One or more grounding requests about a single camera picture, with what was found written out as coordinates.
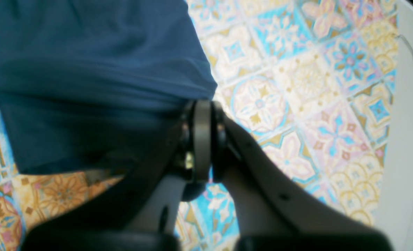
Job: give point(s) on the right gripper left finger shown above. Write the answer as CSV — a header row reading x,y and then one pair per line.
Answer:
x,y
139,212

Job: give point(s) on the colourful patterned tablecloth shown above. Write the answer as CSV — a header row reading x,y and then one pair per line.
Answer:
x,y
283,70

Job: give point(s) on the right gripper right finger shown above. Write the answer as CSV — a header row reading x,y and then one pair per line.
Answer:
x,y
273,212

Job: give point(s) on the dark navy t-shirt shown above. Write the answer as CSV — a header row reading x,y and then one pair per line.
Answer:
x,y
85,82

